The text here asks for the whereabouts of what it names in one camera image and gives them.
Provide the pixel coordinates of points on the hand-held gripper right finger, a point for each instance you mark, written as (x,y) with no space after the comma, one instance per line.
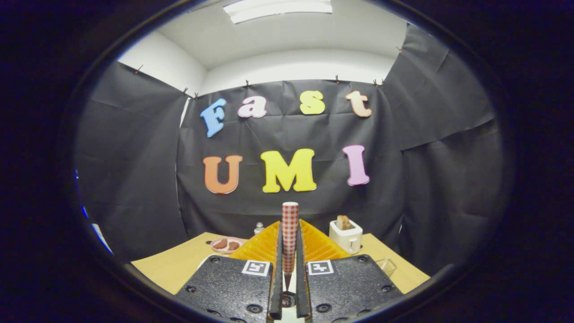
(350,287)

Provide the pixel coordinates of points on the ceiling light panel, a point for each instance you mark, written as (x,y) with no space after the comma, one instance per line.
(278,9)

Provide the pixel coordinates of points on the green drink bottle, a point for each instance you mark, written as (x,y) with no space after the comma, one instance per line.
(258,229)

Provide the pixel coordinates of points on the brown meat piece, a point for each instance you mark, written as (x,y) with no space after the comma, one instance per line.
(219,244)
(233,246)

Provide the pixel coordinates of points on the pink plate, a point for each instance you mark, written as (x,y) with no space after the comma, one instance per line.
(224,251)

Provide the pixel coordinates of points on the white toaster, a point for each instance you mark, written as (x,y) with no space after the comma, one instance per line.
(347,240)

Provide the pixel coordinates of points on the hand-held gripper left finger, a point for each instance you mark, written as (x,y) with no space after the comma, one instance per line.
(228,287)

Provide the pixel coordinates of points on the brown bread slice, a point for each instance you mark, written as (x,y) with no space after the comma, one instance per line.
(343,222)

